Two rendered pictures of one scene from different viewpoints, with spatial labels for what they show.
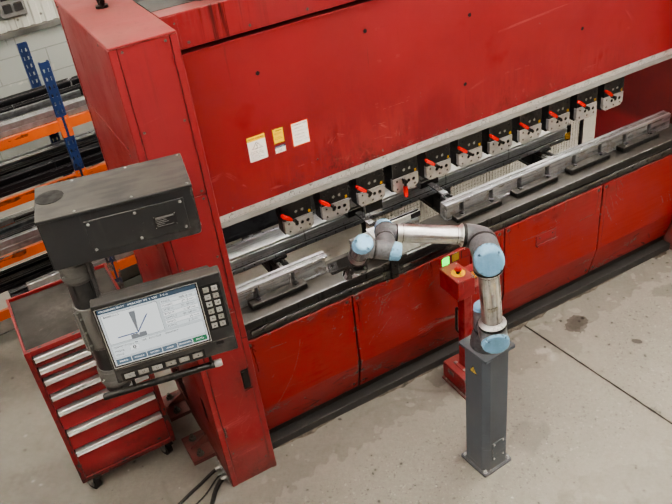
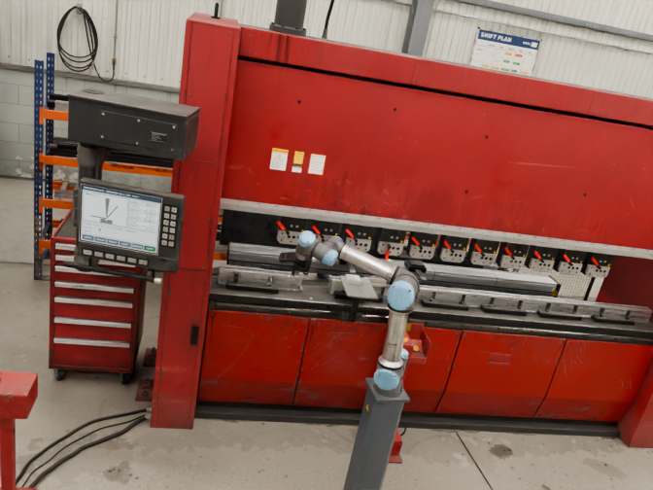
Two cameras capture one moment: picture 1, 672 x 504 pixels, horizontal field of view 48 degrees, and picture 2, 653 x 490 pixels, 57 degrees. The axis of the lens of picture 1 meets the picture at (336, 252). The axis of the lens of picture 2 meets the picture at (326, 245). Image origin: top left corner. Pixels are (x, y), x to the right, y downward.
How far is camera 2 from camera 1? 0.99 m
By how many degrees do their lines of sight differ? 17
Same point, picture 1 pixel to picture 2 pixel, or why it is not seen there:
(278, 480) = (186, 439)
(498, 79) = (497, 201)
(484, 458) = not seen: outside the picture
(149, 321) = (118, 214)
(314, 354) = (261, 352)
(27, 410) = not seen: hidden behind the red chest
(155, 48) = (221, 34)
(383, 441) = (284, 454)
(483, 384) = (370, 423)
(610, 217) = (566, 373)
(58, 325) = not seen: hidden behind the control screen
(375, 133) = (377, 194)
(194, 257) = (190, 209)
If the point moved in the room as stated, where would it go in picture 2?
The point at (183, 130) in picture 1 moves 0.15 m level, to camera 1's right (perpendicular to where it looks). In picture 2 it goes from (219, 105) to (247, 112)
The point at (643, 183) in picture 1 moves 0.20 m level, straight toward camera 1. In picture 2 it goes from (606, 358) to (596, 367)
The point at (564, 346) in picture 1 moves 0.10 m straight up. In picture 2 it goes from (479, 462) to (484, 449)
